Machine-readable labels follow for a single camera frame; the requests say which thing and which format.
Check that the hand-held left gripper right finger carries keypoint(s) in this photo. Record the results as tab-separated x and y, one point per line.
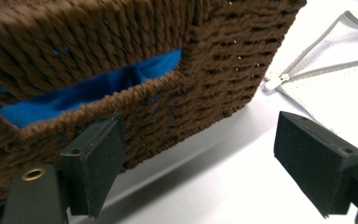
317	161

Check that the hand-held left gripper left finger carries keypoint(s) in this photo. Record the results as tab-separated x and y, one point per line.
98	161

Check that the blue cloth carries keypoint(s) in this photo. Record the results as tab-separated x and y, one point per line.
84	93

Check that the brown woven basket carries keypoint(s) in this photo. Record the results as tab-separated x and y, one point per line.
74	37

